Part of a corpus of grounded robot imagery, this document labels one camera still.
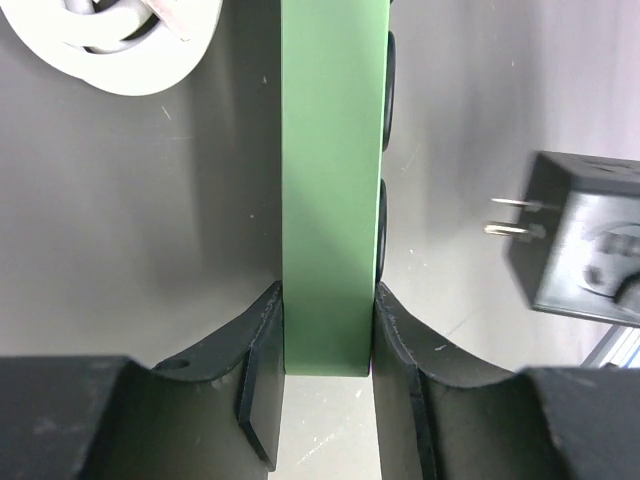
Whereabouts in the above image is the green power strip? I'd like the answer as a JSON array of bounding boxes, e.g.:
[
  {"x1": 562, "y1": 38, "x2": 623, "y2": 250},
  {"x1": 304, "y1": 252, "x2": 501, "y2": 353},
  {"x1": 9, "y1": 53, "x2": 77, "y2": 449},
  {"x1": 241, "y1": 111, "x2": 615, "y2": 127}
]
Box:
[{"x1": 281, "y1": 1, "x2": 391, "y2": 377}]

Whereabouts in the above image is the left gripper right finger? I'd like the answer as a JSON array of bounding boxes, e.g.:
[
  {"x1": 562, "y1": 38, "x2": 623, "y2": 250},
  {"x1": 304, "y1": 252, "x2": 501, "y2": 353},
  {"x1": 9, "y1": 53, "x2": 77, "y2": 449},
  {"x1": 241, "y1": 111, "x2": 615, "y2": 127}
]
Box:
[{"x1": 372, "y1": 284, "x2": 639, "y2": 479}]

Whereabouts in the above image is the black cube adapter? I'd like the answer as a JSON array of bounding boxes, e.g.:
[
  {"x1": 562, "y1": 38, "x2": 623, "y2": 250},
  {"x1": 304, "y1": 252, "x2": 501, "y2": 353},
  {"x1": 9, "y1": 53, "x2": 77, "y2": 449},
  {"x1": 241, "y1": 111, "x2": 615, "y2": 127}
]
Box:
[{"x1": 484, "y1": 151, "x2": 639, "y2": 327}]

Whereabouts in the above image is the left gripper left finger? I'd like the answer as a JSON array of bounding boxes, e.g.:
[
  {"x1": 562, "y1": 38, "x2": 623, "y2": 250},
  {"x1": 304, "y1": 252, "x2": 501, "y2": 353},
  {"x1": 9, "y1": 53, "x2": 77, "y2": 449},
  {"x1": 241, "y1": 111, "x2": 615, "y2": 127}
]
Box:
[{"x1": 1, "y1": 283, "x2": 285, "y2": 479}]

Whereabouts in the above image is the white power cable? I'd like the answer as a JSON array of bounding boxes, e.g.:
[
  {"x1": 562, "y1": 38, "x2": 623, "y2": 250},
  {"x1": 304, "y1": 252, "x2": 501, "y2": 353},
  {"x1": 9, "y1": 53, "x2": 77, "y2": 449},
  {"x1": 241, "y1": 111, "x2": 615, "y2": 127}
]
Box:
[{"x1": 0, "y1": 0, "x2": 224, "y2": 97}]

